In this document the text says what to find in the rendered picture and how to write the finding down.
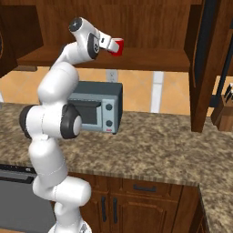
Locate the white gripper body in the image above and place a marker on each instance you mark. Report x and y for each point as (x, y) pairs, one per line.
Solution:
(114, 45)

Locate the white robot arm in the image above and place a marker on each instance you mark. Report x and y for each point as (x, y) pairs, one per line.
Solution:
(48, 121)

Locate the plain wooden cabinet door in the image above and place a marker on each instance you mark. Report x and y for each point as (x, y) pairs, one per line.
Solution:
(18, 33)

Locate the wooden cabinet door dark panel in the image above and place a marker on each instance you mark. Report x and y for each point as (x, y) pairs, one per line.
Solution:
(201, 91)

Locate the wooden base cabinet door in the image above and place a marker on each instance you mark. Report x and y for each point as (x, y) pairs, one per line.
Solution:
(145, 215)
(95, 212)

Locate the grey toaster oven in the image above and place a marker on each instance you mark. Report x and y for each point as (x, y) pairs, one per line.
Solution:
(106, 103)

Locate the wooden knife block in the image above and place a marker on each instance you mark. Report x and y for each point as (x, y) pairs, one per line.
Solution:
(224, 113)

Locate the wooden drawer front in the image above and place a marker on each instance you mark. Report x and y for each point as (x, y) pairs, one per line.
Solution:
(164, 189)
(106, 183)

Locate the grey dishwasher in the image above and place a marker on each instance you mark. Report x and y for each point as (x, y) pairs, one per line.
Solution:
(18, 203)

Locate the wooden wall cabinet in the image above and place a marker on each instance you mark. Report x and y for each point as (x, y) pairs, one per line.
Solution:
(142, 36)

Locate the white wall outlet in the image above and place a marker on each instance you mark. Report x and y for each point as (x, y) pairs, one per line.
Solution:
(111, 75)

